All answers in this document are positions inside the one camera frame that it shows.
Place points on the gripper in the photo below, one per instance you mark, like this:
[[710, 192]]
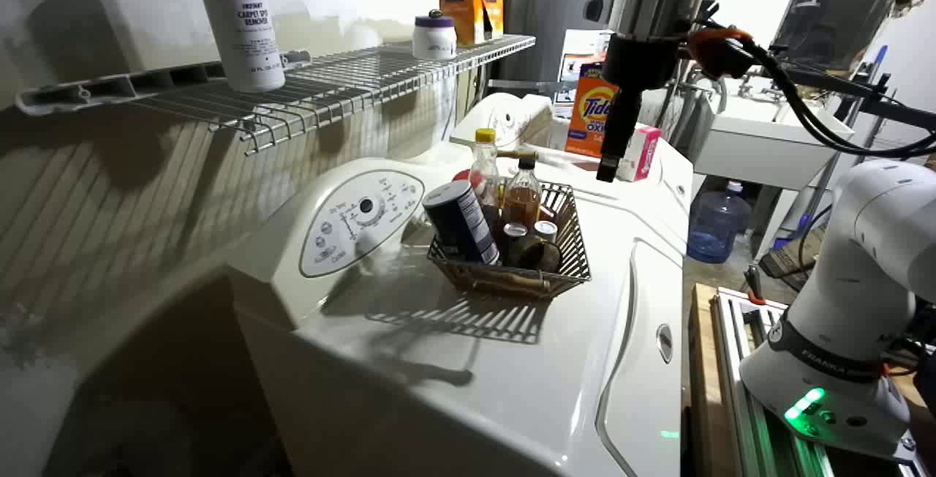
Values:
[[643, 64]]

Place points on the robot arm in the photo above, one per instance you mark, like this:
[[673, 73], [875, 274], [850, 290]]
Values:
[[852, 294]]

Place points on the brown liquid bottle black cap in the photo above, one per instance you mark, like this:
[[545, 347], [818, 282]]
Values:
[[521, 203]]

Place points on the clear bottle yellow cap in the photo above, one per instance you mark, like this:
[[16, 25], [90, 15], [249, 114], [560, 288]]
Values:
[[484, 170]]

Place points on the orange detergent box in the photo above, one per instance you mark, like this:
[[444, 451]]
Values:
[[589, 115]]

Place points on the pink and white box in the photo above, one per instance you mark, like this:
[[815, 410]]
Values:
[[643, 151]]

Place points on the grey water heater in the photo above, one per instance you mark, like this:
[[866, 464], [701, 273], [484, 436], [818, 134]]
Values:
[[548, 9]]

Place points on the sink tap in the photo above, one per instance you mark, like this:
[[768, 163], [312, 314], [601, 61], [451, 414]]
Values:
[[760, 88]]

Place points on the white utility sink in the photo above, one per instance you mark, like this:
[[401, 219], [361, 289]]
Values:
[[760, 144]]

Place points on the white laundry machine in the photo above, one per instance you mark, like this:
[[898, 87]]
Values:
[[453, 389], [512, 118]]

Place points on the blue water jug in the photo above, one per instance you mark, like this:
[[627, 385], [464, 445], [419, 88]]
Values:
[[716, 224]]

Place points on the orange cardboard box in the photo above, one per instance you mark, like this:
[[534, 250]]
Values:
[[472, 17]]

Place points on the small silver-top can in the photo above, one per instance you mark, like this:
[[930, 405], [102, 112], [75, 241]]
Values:
[[545, 229], [514, 231]]

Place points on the white jar purple lid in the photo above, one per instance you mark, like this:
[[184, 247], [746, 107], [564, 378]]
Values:
[[434, 38]]

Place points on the dark round container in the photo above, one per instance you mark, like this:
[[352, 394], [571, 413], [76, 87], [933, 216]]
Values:
[[537, 254]]

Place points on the black stand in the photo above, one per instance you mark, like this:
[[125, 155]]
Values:
[[863, 89]]

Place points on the blue cylindrical canister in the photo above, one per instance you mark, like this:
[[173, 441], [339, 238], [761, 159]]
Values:
[[461, 224]]

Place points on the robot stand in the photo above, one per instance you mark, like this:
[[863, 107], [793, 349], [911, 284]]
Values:
[[735, 360]]

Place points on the laundry machine knob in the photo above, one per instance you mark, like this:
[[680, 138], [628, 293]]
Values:
[[370, 210]]

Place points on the laundry machine door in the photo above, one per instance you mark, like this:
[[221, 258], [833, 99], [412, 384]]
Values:
[[651, 389]]

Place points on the white spray can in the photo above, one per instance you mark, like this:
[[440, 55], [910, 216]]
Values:
[[245, 23]]

